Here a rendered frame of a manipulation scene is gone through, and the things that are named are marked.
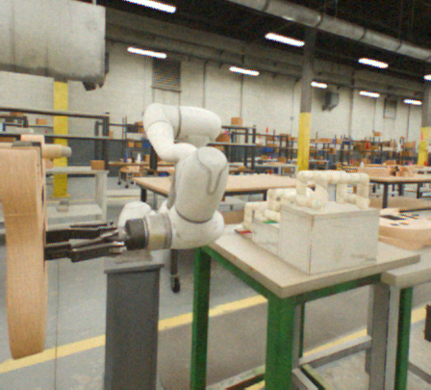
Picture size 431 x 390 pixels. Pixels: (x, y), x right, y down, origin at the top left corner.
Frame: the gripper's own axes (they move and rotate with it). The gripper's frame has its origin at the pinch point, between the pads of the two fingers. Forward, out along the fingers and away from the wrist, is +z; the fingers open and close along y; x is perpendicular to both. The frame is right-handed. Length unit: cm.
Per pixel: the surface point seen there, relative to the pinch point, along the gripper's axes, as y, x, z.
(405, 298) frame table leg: -19, -26, -108
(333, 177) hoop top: -11, 16, -71
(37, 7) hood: -3.4, 45.6, 0.5
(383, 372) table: -22, -49, -97
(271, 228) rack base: 4, -6, -64
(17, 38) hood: -4.2, 40.0, 3.3
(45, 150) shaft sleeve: 6.7, 19.0, 0.1
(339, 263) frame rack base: -16, -9, -74
